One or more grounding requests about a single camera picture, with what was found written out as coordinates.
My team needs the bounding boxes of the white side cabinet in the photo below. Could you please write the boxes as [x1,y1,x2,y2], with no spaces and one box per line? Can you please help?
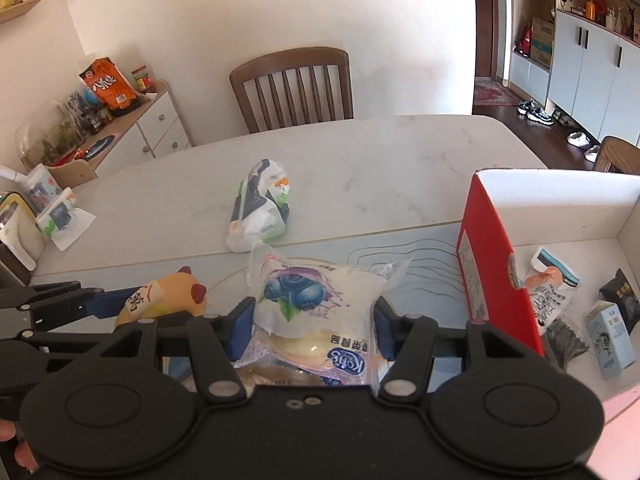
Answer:
[44,80,194,187]

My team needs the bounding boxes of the red patterned rug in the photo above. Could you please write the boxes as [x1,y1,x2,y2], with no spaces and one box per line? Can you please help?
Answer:
[472,80,517,107]

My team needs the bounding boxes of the brown wooden chair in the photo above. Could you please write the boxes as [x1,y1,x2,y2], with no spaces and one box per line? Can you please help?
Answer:
[229,46,355,135]
[592,135,640,177]

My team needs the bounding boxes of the white tissue packet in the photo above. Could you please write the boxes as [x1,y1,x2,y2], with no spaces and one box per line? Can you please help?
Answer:
[225,158,292,254]

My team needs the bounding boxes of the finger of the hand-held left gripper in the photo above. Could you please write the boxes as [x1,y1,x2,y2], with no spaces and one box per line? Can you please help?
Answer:
[29,286,152,334]
[0,281,85,311]

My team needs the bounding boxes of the black seed packet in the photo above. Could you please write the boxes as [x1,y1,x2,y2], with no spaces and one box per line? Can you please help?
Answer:
[544,316,592,372]

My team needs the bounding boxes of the white marble desktop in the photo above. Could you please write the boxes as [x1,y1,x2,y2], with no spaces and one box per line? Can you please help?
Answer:
[30,114,640,461]

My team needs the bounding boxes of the red cardboard box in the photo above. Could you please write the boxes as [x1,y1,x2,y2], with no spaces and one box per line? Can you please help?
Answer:
[455,168,640,411]

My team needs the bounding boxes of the red green cans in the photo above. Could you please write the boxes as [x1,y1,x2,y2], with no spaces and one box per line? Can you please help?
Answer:
[131,64,156,94]

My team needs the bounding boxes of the light blue small carton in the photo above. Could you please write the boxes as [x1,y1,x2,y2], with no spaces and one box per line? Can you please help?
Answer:
[584,301,632,382]

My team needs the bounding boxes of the white fish snack packet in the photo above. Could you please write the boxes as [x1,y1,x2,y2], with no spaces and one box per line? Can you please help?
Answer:
[521,246,582,337]

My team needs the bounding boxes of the blue mouse pad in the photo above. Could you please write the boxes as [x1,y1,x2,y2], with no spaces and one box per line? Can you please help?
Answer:
[81,133,122,159]

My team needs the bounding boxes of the blueberry bread packet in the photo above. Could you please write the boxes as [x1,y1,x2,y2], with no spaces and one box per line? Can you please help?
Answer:
[247,246,412,390]

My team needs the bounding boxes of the printed tissue box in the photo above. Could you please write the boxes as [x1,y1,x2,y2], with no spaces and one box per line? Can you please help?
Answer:
[21,164,57,212]

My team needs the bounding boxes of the black snack packet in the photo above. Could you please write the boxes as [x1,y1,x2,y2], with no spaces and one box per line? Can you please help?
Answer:
[598,268,640,337]

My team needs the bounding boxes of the open green tissue pack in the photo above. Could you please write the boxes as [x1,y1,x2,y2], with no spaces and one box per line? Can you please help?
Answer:
[35,187,97,252]

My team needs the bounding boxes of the light blue cabinet wall unit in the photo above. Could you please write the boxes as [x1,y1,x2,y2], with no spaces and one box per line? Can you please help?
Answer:
[506,0,640,147]

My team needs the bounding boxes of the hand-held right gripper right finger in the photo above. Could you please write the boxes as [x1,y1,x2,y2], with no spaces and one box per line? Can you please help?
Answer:
[374,296,546,402]

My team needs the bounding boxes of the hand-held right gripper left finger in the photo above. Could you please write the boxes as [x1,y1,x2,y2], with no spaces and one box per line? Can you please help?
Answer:
[90,297,257,406]

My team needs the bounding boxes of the black sneakers pair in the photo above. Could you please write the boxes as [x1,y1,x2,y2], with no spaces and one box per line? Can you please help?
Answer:
[517,98,557,126]

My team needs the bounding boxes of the brown entrance door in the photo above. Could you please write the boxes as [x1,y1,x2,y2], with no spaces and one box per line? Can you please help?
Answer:
[472,0,502,107]

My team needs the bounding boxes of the person's left hand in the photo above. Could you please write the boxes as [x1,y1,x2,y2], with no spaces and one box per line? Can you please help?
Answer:
[0,417,39,474]

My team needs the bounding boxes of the orange snack bag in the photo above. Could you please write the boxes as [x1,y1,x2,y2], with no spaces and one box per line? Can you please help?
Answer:
[78,57,144,114]

